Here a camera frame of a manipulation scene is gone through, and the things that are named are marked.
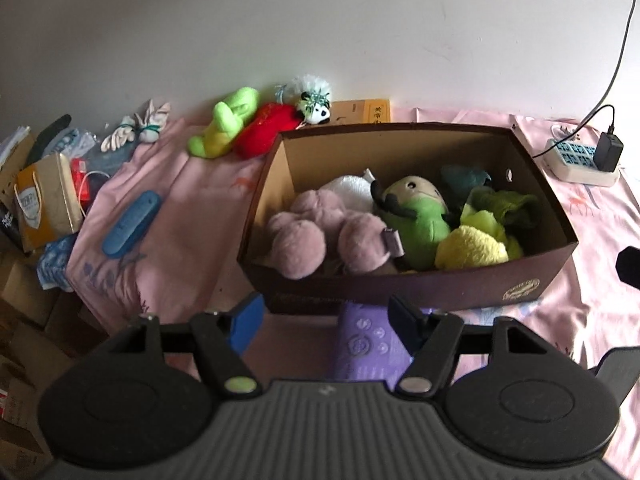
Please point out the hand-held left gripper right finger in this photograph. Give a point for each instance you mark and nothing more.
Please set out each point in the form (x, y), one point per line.
(402, 317)

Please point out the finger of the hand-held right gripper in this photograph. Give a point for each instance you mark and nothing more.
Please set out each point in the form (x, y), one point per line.
(631, 266)

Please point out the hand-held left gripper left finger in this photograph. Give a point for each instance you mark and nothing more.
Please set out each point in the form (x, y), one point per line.
(248, 320)

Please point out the dark cardboard box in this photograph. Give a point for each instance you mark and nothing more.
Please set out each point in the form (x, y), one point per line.
(400, 290)

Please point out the mauve plush toy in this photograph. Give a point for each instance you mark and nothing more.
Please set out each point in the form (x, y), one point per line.
(300, 245)

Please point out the yellow plush toy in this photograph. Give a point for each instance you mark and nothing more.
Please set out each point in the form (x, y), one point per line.
(470, 250)

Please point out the green bean plush toy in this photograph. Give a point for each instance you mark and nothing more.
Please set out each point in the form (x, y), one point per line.
(425, 220)

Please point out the dark green plush toy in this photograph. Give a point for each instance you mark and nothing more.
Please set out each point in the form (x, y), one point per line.
(510, 207)

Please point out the white plush toy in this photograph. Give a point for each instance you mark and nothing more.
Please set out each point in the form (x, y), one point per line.
(347, 190)

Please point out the dark teal plush toy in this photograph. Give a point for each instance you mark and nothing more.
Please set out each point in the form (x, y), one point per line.
(462, 180)

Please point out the black charger adapter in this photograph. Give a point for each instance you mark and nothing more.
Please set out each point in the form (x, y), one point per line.
(608, 152)

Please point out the white power strip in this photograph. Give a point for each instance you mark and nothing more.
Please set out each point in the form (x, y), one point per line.
(575, 160)

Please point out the pink bed sheet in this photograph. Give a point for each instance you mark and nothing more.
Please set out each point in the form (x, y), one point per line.
(190, 210)

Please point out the blue plastic case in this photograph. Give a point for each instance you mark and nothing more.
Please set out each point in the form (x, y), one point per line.
(131, 222)

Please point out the red plush toy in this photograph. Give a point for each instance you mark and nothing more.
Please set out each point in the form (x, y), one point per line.
(260, 130)

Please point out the blue patterned packet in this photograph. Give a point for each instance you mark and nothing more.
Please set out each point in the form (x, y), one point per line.
(56, 262)

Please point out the lime green plush toy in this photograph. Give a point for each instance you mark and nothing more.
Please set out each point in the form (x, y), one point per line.
(225, 120)

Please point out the yellow book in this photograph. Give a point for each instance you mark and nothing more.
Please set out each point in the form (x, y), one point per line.
(360, 111)

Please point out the pile of cardboard boxes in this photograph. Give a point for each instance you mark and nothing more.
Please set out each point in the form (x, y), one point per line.
(30, 320)

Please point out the red packet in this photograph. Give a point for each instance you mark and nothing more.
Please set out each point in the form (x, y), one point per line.
(80, 177)

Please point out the white cloth bundle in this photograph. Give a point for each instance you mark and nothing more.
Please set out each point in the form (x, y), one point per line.
(152, 120)

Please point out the white glove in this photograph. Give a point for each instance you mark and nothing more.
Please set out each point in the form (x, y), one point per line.
(119, 137)

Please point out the panda plush toy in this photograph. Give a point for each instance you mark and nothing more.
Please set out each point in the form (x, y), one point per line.
(315, 105)

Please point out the clear plastic bag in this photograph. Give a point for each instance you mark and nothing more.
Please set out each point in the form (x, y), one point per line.
(97, 152)

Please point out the brown paper bag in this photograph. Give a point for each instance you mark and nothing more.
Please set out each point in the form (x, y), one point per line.
(47, 200)

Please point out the black curved object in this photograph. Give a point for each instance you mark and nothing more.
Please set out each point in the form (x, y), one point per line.
(50, 132)

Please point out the open cardboard box with papers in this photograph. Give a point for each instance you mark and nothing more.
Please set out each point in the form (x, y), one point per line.
(12, 155)

